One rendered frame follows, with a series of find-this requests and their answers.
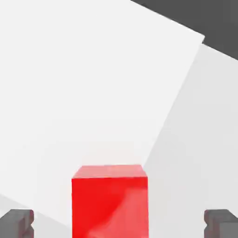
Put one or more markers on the small red cube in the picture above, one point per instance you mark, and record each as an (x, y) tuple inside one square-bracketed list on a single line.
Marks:
[(109, 202)]

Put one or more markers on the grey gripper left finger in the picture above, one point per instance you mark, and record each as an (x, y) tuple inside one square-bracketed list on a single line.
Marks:
[(16, 223)]

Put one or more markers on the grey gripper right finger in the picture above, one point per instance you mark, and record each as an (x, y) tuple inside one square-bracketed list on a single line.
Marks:
[(221, 224)]

